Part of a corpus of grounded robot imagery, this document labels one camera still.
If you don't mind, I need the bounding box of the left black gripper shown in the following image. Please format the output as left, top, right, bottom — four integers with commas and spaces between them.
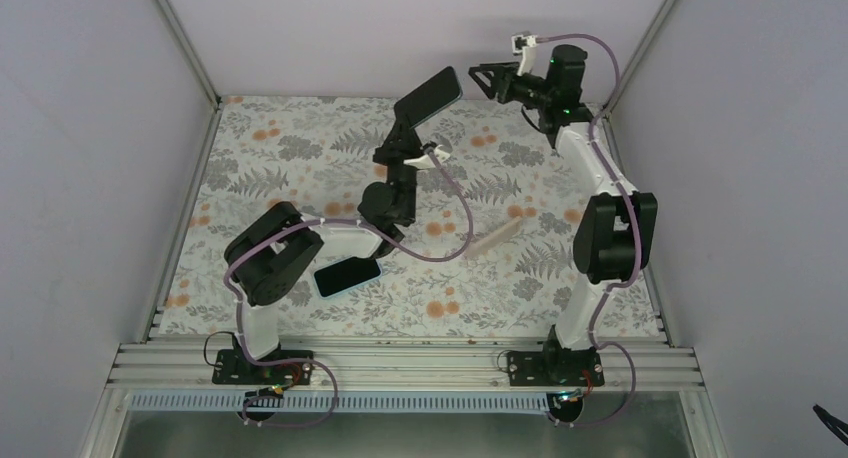
372, 114, 422, 223

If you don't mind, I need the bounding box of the black object at corner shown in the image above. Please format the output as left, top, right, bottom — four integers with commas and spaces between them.
812, 404, 848, 445

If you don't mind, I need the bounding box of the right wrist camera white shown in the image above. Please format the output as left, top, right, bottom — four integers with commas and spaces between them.
511, 31, 538, 76

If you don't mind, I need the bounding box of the black phone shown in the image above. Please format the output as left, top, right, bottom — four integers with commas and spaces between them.
393, 66, 463, 128

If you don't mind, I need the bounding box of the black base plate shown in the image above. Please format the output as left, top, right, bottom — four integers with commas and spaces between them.
506, 348, 605, 387
211, 349, 313, 387

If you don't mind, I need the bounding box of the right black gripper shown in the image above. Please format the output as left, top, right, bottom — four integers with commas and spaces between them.
470, 62, 554, 110

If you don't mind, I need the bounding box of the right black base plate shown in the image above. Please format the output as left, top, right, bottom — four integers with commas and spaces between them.
506, 348, 605, 387

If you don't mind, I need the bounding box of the floral table mat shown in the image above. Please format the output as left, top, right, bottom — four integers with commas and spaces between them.
158, 95, 667, 340

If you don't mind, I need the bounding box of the beige phone case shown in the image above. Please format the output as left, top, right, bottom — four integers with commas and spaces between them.
464, 216, 524, 259

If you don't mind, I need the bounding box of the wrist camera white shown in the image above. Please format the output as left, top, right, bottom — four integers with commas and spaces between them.
403, 142, 452, 170
511, 31, 538, 76

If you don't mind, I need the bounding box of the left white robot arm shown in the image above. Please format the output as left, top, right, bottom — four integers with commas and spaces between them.
224, 119, 435, 383

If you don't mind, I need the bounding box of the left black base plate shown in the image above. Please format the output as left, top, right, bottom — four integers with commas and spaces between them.
211, 349, 313, 387

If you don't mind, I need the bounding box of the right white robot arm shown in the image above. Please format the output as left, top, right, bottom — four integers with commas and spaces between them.
468, 38, 658, 385

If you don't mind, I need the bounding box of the aluminium rail frame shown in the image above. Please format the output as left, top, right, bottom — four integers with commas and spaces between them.
106, 339, 705, 414

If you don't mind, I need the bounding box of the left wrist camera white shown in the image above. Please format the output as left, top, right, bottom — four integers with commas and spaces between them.
403, 142, 452, 170

